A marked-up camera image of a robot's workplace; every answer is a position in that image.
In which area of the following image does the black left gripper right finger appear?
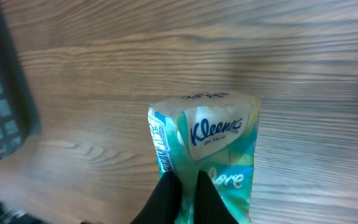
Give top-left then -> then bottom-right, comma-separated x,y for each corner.
194,171 -> 238,224

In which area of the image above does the small Kleenex tissue pack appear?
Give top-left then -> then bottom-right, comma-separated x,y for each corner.
147,91 -> 261,223

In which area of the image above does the grey plastic mesh basket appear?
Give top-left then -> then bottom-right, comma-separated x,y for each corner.
0,7 -> 41,160

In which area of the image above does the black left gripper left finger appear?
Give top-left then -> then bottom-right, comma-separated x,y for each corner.
131,170 -> 182,224

